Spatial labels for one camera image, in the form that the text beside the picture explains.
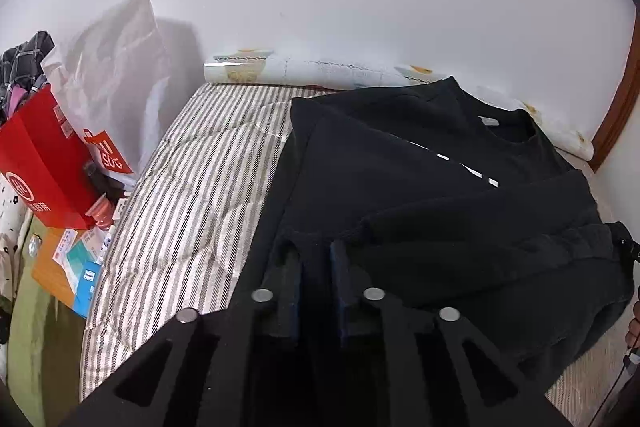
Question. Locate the blue box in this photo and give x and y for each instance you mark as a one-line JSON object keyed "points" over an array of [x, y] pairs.
{"points": [[87, 297]]}

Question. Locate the orange and white bag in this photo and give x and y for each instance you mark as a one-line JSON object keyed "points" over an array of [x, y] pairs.
{"points": [[107, 154]]}

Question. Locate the wooden stool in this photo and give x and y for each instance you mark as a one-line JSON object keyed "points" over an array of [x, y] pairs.
{"points": [[47, 272]]}

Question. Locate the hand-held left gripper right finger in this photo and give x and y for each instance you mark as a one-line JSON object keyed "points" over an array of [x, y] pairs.
{"points": [[340, 287]]}

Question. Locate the red paper bag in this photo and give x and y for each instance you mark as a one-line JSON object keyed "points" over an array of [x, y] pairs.
{"points": [[45, 167]]}

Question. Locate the white plastic bag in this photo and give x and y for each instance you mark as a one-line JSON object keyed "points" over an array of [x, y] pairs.
{"points": [[115, 72]]}

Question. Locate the striped quilted table cover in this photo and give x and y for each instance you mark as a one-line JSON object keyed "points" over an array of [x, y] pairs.
{"points": [[200, 207]]}

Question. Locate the teal box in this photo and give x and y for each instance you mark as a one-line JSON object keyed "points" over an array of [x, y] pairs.
{"points": [[82, 264]]}

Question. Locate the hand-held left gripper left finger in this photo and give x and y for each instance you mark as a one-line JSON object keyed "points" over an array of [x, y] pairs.
{"points": [[295, 287]]}

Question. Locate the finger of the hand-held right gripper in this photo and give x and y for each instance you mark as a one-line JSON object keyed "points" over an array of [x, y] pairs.
{"points": [[627, 242]]}

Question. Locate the black sweatshirt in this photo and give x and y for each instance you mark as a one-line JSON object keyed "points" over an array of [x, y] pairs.
{"points": [[400, 187]]}

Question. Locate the white and red packet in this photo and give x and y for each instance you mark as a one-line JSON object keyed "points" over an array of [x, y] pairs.
{"points": [[65, 247]]}

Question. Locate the polka dot cloth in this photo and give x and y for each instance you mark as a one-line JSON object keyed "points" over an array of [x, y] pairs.
{"points": [[10, 232]]}

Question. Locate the person's right hand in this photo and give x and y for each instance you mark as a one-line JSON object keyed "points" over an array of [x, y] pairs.
{"points": [[634, 324]]}

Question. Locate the plaid cloth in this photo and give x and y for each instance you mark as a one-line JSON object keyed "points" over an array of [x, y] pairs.
{"points": [[25, 67]]}

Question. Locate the brown wooden door frame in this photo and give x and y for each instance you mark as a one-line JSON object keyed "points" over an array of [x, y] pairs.
{"points": [[617, 107]]}

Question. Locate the green cloth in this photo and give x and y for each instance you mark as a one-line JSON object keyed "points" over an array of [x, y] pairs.
{"points": [[40, 342]]}

